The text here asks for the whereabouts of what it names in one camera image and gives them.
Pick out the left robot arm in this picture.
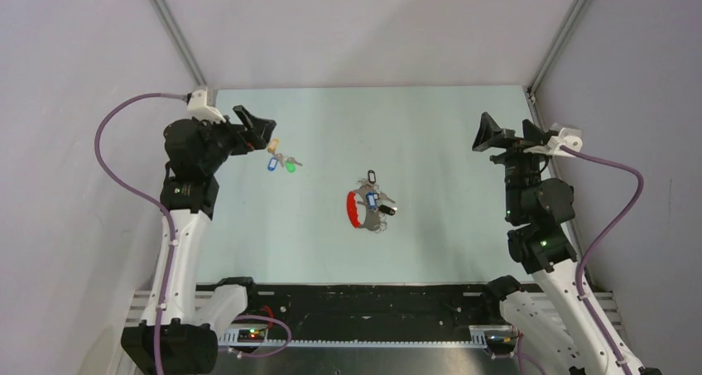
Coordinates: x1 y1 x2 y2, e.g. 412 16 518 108
121 105 276 374

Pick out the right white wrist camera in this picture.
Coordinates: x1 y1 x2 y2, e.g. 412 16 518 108
524 123 583 157

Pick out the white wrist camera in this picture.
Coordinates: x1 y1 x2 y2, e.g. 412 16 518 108
186 86 226 124
524 123 583 157

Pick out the right aluminium frame post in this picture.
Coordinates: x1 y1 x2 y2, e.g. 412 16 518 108
526 0 593 104

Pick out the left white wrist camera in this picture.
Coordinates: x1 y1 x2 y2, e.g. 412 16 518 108
186 86 226 124

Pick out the red-handled metal key holder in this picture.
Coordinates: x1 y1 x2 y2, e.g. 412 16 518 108
346 180 397 233

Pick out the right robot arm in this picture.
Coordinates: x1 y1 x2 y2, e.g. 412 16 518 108
472 113 656 374

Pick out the aluminium frame post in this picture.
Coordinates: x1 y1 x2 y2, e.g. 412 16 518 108
148 0 207 85
526 0 593 104

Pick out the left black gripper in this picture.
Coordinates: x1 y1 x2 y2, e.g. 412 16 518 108
194 105 275 173

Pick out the left aluminium frame post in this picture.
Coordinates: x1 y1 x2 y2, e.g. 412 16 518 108
148 0 207 85

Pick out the grey cable duct rail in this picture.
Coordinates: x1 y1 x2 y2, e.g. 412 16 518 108
219 328 488 349

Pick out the purple cable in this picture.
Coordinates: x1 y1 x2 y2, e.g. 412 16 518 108
559 145 645 375
94 92 192 375

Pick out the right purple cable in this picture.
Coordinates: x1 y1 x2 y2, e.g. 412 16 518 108
559 145 645 375

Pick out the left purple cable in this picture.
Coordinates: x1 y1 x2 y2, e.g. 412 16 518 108
94 92 192 375

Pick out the blue-tagged key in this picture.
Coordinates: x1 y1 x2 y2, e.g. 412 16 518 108
366 192 379 211
267 153 285 171

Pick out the black-tagged key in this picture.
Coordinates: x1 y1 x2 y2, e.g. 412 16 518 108
377 204 397 216

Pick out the blue-tagged loose key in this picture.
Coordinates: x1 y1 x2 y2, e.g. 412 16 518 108
267 153 285 171

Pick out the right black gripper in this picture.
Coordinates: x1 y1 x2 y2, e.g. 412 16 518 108
471 112 555 220

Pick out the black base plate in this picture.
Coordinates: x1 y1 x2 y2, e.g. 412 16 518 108
245 276 532 342

